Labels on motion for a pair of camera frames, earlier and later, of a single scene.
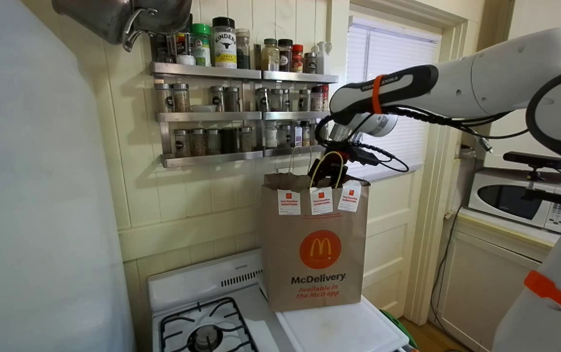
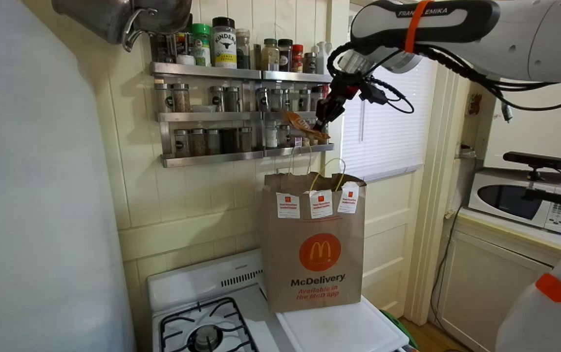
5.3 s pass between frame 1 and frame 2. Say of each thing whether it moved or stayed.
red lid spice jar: stayed
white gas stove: stayed
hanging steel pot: stayed
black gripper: moved
